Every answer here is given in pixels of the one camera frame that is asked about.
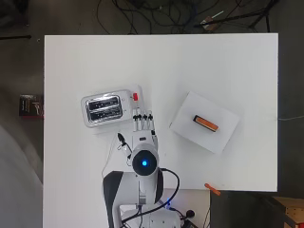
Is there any white toaster cord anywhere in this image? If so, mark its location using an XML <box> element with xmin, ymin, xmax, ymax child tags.
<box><xmin>101</xmin><ymin>135</ymin><xmax>121</xmax><ymax>179</ymax></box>

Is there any cardboard piece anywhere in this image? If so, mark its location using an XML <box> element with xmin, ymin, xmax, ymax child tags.
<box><xmin>199</xmin><ymin>15</ymin><xmax>218</xmax><ymax>31</ymax></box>

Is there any wooden crate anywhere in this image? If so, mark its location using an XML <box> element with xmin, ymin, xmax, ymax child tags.
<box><xmin>271</xmin><ymin>196</ymin><xmax>304</xmax><ymax>228</ymax></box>

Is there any tangle of black floor cables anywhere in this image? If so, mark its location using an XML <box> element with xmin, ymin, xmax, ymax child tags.
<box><xmin>96</xmin><ymin>0</ymin><xmax>199</xmax><ymax>35</ymax></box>

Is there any thin white floor cable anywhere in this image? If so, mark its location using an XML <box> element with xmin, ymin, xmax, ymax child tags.
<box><xmin>278</xmin><ymin>115</ymin><xmax>304</xmax><ymax>122</ymax></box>

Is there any black and red box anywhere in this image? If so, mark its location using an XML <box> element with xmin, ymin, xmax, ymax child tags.
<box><xmin>18</xmin><ymin>94</ymin><xmax>45</xmax><ymax>118</ymax></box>

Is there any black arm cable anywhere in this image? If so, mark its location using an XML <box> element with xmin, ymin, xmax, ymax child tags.
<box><xmin>121</xmin><ymin>167</ymin><xmax>181</xmax><ymax>224</ymax></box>

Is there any black block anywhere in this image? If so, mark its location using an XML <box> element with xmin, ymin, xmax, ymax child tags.
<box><xmin>192</xmin><ymin>114</ymin><xmax>219</xmax><ymax>134</ymax></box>

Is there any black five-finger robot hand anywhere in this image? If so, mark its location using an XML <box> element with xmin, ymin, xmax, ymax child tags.
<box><xmin>117</xmin><ymin>107</ymin><xmax>160</xmax><ymax>160</ymax></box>

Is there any black floor bar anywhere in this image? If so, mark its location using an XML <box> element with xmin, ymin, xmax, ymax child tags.
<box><xmin>0</xmin><ymin>34</ymin><xmax>32</xmax><ymax>41</ymax></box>

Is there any steel toaster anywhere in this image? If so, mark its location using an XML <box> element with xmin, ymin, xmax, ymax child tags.
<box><xmin>80</xmin><ymin>89</ymin><xmax>141</xmax><ymax>128</ymax></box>

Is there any orange marker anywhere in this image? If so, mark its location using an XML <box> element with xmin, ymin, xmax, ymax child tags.
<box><xmin>203</xmin><ymin>182</ymin><xmax>221</xmax><ymax>197</ymax></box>

